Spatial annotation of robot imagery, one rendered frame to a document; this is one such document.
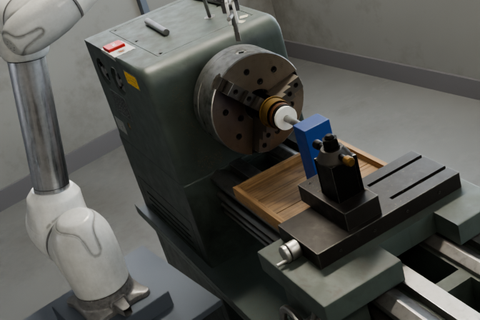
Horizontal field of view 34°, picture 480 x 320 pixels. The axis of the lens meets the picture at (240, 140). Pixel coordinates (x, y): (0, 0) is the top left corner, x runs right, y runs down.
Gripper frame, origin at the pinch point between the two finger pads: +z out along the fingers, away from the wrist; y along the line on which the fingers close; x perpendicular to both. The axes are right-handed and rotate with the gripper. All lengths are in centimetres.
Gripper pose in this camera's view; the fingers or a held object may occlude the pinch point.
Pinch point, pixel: (231, 11)
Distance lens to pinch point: 223.4
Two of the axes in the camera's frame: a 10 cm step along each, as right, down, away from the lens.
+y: 9.8, -1.9, -0.7
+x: -0.2, -4.3, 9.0
